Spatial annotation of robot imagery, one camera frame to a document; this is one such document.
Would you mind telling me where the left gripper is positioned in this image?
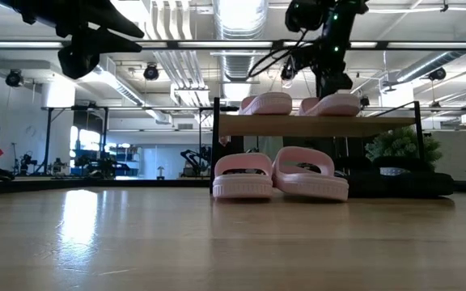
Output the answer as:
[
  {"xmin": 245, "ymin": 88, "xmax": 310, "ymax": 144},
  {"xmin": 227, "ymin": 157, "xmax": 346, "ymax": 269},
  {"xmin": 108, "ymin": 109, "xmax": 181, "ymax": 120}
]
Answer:
[{"xmin": 0, "ymin": 0, "xmax": 145, "ymax": 81}]

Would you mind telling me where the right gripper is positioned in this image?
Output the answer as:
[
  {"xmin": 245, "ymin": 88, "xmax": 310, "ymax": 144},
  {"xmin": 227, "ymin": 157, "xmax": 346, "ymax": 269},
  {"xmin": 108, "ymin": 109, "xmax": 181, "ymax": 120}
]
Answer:
[{"xmin": 315, "ymin": 70, "xmax": 354, "ymax": 99}]

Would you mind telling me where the pink rubber slide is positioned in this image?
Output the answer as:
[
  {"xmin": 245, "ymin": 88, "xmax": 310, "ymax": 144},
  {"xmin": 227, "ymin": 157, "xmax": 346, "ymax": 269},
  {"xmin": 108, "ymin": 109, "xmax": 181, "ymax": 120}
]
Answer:
[
  {"xmin": 239, "ymin": 91, "xmax": 294, "ymax": 116},
  {"xmin": 272, "ymin": 145, "xmax": 350, "ymax": 203},
  {"xmin": 299, "ymin": 93, "xmax": 362, "ymax": 118},
  {"xmin": 212, "ymin": 152, "xmax": 275, "ymax": 200}
]

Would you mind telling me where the black ceiling spotlight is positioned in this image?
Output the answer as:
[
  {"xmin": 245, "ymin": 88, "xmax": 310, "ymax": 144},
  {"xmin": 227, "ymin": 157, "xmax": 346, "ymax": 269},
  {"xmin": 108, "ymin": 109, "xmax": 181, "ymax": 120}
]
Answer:
[
  {"xmin": 142, "ymin": 62, "xmax": 160, "ymax": 82},
  {"xmin": 427, "ymin": 66, "xmax": 447, "ymax": 82},
  {"xmin": 280, "ymin": 64, "xmax": 299, "ymax": 82},
  {"xmin": 5, "ymin": 68, "xmax": 24, "ymax": 88}
]

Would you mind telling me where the green bushy plant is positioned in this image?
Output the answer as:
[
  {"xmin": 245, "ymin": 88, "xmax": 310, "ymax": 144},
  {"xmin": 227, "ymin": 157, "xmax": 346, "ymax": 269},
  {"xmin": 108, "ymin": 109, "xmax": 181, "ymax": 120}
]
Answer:
[{"xmin": 364, "ymin": 125, "xmax": 443, "ymax": 165}]

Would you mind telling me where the person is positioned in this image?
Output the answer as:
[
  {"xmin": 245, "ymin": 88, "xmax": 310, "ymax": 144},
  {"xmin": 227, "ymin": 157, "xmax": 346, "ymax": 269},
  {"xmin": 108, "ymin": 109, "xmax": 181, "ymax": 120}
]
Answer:
[{"xmin": 218, "ymin": 135, "xmax": 245, "ymax": 155}]

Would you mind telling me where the blue background workbench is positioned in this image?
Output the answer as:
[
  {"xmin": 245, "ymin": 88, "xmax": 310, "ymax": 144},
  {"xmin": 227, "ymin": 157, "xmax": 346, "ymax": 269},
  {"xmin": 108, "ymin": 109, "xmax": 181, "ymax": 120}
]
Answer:
[{"xmin": 70, "ymin": 141, "xmax": 141, "ymax": 178}]

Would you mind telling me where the wooden shelf with black frame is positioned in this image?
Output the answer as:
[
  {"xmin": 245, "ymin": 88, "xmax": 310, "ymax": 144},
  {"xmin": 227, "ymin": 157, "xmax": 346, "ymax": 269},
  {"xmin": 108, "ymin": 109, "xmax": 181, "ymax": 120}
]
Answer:
[{"xmin": 210, "ymin": 96, "xmax": 426, "ymax": 195}]

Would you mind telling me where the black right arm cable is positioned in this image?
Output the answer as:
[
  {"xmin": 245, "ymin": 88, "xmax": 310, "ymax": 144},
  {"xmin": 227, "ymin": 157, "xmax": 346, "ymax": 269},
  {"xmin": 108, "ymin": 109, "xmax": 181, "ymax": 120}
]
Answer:
[{"xmin": 248, "ymin": 30, "xmax": 323, "ymax": 78}]

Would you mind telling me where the black background workstation frame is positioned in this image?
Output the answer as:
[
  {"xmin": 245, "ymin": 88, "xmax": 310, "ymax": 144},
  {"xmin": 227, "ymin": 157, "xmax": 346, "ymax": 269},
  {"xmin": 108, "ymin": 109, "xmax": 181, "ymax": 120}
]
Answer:
[{"xmin": 40, "ymin": 105, "xmax": 214, "ymax": 179}]

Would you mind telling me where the silver ventilation duct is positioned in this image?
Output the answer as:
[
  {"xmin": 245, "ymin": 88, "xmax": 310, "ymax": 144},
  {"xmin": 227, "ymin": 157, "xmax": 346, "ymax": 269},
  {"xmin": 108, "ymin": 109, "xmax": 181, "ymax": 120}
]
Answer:
[{"xmin": 212, "ymin": 0, "xmax": 269, "ymax": 84}]

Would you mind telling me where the black overhead frame bar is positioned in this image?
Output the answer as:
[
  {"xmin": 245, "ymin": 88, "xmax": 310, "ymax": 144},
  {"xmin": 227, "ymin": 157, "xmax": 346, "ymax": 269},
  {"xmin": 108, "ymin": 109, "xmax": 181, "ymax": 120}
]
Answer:
[{"xmin": 0, "ymin": 39, "xmax": 466, "ymax": 52}]

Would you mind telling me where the black table edge rail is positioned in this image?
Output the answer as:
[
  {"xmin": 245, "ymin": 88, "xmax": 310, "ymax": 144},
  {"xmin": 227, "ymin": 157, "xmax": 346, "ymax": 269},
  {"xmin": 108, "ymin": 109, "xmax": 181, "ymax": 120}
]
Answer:
[{"xmin": 0, "ymin": 177, "xmax": 466, "ymax": 196}]

